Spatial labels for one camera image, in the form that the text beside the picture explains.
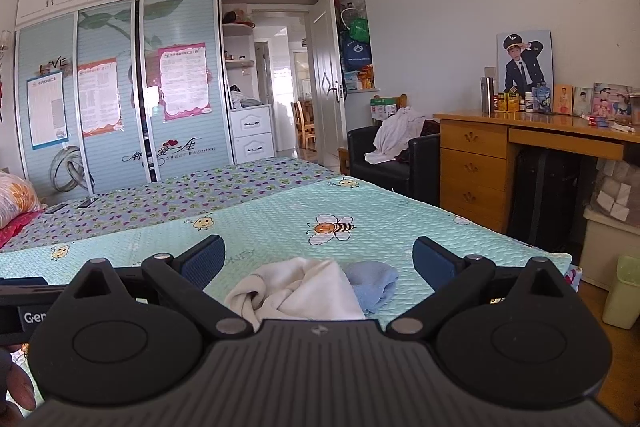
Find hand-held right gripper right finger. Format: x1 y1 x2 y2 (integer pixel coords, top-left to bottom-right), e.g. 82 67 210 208
385 236 571 342

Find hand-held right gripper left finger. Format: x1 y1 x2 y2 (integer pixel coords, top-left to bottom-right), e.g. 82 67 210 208
70 234 253 341

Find blue knit pants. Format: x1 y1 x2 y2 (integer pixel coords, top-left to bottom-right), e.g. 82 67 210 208
345 260 400 316

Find cream knit garment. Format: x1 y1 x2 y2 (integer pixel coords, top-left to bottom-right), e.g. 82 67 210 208
224 257 367 333

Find white clothes pile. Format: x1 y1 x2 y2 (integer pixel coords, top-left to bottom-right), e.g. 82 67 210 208
364 107 427 166

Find person's left hand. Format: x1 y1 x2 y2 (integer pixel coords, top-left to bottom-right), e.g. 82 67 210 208
0 344 38 413

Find bee print quilted bedspread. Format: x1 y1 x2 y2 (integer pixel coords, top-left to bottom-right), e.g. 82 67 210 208
0 177 574 308

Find red pillow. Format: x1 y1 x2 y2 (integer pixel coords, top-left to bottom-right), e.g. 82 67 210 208
0 213 37 249

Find black armchair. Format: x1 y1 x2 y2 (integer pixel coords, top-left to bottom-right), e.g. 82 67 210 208
346 119 444 208

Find wooden desk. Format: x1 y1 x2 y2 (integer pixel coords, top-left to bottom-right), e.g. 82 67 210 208
432 109 640 235

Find floral rolled duvet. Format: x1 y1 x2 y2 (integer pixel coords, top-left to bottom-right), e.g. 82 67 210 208
0 172 44 230

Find sliding door wardrobe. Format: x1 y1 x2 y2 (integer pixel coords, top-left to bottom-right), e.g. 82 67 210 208
14 0 234 198

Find black suitcase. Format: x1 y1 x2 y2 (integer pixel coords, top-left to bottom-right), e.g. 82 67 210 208
510 148 587 249

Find white drawer cabinet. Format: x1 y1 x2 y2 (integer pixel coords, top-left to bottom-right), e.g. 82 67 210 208
229 103 276 166

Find green white carton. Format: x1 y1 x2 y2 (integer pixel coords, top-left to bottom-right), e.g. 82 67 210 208
370 96 401 124

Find wooden dining chair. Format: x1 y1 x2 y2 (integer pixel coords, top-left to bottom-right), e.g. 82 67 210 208
290 99 317 152

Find beige storage box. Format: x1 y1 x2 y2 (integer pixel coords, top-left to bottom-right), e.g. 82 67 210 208
580 204 640 291

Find pink bordered poster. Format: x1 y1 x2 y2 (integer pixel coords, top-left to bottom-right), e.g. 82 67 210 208
157 42 212 122

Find orange bordered poster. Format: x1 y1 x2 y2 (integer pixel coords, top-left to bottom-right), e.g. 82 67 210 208
76 56 124 138

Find blue snack packet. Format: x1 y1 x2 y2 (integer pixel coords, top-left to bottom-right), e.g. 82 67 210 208
532 85 551 114

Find green trash bin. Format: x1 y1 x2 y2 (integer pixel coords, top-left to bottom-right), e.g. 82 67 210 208
602 254 640 331

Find white door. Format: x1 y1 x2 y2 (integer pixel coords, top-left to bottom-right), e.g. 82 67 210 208
306 0 349 168

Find blue framed poster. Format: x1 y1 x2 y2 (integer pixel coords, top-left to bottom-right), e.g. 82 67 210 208
26 71 70 150

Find uniformed child portrait poster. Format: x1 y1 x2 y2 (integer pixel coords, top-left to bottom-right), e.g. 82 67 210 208
496 29 555 108

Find blue tote bag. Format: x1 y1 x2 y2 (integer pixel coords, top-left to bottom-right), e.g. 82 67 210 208
340 29 374 70

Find green bag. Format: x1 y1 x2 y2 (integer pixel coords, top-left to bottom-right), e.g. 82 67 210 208
348 18 371 42

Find small orange photo frame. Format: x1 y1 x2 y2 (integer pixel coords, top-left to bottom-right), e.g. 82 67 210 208
552 85 574 116

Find small pale photo frame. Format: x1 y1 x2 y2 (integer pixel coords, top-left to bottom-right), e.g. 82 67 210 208
572 87 595 117

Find wide family photo frame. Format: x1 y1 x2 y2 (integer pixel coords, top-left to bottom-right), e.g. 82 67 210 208
593 83 634 118

